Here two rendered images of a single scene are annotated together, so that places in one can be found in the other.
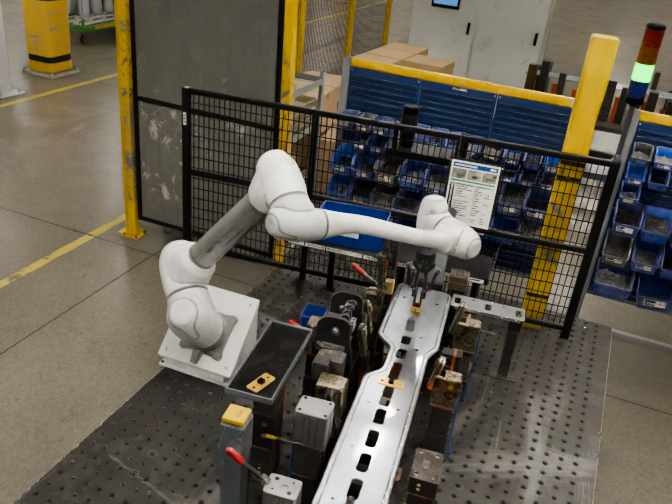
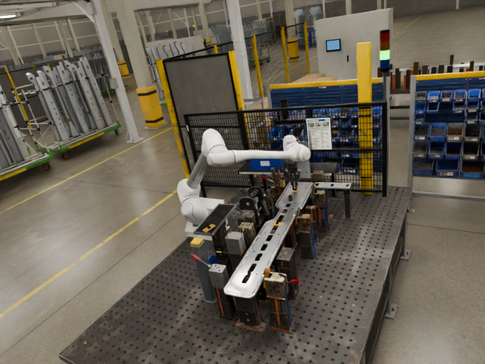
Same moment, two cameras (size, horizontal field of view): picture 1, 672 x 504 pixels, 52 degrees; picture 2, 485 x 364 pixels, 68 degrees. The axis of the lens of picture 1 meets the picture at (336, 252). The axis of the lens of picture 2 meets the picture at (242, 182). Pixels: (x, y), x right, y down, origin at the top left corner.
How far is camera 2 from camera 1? 0.65 m
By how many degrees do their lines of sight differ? 13
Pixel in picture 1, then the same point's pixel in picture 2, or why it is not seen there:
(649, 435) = (454, 243)
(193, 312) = (190, 208)
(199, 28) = (198, 88)
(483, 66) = not seen: hidden behind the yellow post
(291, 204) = (216, 150)
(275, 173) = (208, 139)
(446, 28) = (336, 61)
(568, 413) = (381, 230)
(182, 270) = (185, 191)
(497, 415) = (343, 235)
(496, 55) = not seen: hidden behind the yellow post
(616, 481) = (433, 268)
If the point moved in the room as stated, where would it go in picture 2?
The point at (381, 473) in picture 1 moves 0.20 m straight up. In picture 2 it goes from (265, 260) to (260, 232)
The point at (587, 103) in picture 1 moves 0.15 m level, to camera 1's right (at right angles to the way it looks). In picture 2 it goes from (362, 76) to (382, 74)
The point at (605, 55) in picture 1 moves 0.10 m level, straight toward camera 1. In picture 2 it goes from (364, 51) to (361, 53)
